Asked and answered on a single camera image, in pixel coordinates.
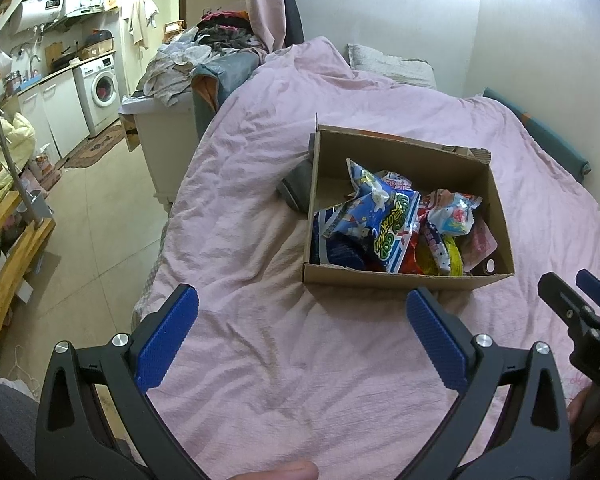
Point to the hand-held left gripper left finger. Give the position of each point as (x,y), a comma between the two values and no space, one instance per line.
(165,340)

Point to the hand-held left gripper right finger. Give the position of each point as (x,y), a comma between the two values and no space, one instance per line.
(437,340)

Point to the red snack bag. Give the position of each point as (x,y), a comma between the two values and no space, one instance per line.
(412,255)

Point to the cream cartoon face snack packet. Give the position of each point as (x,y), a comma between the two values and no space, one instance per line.
(435,245)

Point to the cardboard box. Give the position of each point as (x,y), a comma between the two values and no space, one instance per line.
(95,52)
(360,276)

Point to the light blue cartoon snack packet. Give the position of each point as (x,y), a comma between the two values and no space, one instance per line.
(455,215)

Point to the dark blue snack packet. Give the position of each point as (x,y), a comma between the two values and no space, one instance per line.
(340,252)

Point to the blue snack bag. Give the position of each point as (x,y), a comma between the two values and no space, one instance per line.
(365,215)

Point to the person's right hand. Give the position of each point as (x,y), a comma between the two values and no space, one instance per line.
(582,410)

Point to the person's left hand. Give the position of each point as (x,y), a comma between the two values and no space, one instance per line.
(280,472)

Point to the white clothes hanger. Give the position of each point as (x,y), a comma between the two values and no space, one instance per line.
(25,375)

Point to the pink bedsheet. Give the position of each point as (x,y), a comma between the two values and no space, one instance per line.
(240,210)

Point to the wooden rack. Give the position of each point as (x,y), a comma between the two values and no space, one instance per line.
(20,260)

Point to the teal cushion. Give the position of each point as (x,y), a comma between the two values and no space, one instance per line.
(545,130)

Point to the white storage cabinet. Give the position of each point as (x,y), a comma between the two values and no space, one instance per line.
(165,150)

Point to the person's grey trouser leg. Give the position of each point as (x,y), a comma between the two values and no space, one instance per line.
(0,435)

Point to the grey soft object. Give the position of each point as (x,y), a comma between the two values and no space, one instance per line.
(297,187)

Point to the brown patterned rug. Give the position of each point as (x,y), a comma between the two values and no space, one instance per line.
(95,147)

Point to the brown cardboard piece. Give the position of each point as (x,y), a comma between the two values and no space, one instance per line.
(130,135)

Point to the curved metal pole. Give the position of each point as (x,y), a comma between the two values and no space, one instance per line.
(5,155)

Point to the pale yellow quilt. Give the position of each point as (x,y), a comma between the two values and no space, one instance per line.
(5,150)

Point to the white kitchen base cabinets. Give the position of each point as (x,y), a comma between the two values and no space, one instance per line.
(55,112)

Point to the white washing machine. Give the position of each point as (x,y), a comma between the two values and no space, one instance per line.
(100,92)

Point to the blue denim garment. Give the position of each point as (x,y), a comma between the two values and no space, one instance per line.
(227,72)

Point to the grey patterned pillow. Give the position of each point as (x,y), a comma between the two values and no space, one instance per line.
(390,65)

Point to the pile of clothes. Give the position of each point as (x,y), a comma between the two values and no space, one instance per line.
(190,55)

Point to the cardboard box on washer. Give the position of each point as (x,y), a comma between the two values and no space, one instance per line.
(95,52)

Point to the black bag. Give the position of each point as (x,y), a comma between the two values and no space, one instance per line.
(101,37)

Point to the small wooden crate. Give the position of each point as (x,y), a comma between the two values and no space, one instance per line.
(174,30)

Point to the hanging white towel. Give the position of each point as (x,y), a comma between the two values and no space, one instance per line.
(135,22)

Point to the range hood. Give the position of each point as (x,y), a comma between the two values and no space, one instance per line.
(85,11)

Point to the pink hanging cloth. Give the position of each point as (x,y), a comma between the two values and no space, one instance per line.
(261,5)

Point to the white water heater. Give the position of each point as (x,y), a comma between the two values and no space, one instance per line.
(45,7)

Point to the dark upright panel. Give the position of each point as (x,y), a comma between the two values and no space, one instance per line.
(292,5)

